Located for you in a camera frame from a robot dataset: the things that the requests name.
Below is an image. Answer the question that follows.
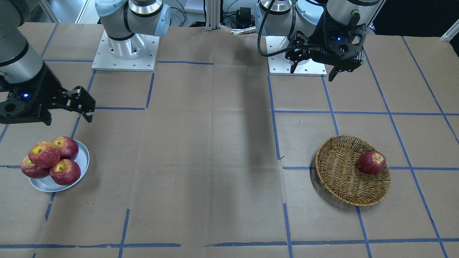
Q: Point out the wicker basket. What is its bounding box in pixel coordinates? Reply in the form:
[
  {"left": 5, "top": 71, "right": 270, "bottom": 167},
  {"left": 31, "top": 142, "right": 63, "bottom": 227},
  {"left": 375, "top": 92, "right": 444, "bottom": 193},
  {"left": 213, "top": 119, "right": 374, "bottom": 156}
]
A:
[{"left": 315, "top": 134, "right": 392, "bottom": 207}]

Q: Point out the red apple on plate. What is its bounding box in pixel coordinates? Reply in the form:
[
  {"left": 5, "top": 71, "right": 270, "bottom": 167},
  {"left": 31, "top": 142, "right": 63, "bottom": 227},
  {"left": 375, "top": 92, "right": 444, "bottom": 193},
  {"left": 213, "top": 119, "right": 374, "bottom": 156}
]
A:
[
  {"left": 50, "top": 159, "right": 81, "bottom": 186},
  {"left": 20, "top": 156, "right": 50, "bottom": 178},
  {"left": 51, "top": 137, "right": 79, "bottom": 160}
]

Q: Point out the aluminium frame post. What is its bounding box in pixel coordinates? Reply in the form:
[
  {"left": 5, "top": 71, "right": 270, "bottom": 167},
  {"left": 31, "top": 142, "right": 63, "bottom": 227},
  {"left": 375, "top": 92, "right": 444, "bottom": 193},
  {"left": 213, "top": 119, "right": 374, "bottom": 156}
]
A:
[{"left": 203, "top": 0, "right": 222, "bottom": 31}]

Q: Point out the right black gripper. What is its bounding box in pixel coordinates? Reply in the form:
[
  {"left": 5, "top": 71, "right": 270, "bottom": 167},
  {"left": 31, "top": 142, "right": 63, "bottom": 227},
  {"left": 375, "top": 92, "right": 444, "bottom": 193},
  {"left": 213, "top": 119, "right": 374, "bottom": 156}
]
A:
[{"left": 43, "top": 70, "right": 96, "bottom": 126}]

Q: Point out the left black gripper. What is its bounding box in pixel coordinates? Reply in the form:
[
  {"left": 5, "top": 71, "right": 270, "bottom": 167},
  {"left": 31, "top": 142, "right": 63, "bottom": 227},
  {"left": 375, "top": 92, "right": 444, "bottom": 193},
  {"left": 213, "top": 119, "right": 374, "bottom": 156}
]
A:
[{"left": 285, "top": 30, "right": 339, "bottom": 82}]

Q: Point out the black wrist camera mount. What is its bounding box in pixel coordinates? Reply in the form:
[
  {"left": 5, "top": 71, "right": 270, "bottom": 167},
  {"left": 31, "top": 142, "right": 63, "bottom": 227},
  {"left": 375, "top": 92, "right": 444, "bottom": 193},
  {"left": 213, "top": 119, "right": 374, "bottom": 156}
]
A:
[
  {"left": 308, "top": 9, "right": 366, "bottom": 72},
  {"left": 0, "top": 64, "right": 50, "bottom": 124}
]

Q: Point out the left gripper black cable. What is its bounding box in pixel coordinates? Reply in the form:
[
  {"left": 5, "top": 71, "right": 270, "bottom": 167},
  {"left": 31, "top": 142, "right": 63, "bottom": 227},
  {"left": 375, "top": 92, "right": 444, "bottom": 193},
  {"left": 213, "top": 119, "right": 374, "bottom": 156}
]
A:
[{"left": 257, "top": 0, "right": 320, "bottom": 58}]

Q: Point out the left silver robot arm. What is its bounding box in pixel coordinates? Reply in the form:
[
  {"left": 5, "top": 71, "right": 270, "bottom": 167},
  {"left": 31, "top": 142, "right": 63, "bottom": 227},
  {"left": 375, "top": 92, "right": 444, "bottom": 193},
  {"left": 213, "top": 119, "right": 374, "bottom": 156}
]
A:
[{"left": 255, "top": 0, "right": 385, "bottom": 82}]

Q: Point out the yellow red apple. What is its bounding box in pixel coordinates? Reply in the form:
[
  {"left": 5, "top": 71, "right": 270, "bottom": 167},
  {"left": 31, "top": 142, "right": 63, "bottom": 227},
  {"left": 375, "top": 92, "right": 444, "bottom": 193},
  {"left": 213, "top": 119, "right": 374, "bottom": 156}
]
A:
[{"left": 28, "top": 142, "right": 61, "bottom": 168}]

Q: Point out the light blue plate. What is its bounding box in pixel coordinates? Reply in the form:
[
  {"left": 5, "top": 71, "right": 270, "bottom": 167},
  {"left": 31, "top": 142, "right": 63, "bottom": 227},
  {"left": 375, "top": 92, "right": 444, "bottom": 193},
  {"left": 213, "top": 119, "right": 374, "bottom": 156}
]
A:
[{"left": 28, "top": 140, "right": 90, "bottom": 192}]

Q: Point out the red apple in basket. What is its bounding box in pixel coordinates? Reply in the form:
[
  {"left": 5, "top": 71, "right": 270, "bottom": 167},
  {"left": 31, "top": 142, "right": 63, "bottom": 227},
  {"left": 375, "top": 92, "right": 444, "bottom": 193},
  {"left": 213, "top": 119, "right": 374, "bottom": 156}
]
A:
[{"left": 358, "top": 151, "right": 386, "bottom": 175}]

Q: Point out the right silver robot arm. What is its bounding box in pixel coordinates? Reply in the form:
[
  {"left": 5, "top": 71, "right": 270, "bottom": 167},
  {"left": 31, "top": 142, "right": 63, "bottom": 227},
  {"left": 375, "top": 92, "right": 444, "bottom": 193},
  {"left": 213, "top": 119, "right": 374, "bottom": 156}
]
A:
[{"left": 0, "top": 0, "right": 96, "bottom": 125}]

